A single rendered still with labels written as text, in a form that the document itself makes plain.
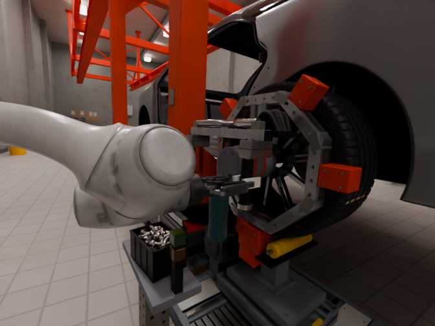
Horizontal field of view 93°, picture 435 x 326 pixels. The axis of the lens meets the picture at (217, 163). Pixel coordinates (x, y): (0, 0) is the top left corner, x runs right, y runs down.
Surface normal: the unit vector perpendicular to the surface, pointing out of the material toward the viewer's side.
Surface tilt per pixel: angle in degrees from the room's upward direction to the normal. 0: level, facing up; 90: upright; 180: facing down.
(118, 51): 90
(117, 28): 90
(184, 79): 90
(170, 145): 66
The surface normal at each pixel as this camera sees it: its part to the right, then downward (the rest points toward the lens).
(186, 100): 0.58, 0.15
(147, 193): 0.00, 0.65
